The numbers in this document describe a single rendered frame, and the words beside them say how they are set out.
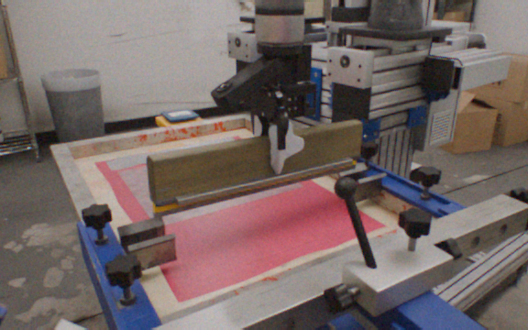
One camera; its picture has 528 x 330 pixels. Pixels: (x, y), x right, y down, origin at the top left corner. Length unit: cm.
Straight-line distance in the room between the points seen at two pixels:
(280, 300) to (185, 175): 25
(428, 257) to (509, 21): 439
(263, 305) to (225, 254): 25
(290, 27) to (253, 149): 20
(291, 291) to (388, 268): 12
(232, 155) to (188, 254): 19
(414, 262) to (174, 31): 415
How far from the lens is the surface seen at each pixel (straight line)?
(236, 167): 70
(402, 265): 55
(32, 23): 429
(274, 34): 67
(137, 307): 61
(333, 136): 80
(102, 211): 71
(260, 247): 77
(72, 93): 385
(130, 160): 116
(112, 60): 441
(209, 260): 75
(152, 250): 69
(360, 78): 117
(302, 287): 55
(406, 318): 54
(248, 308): 52
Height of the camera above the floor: 138
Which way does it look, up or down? 23 degrees down
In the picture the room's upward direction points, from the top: straight up
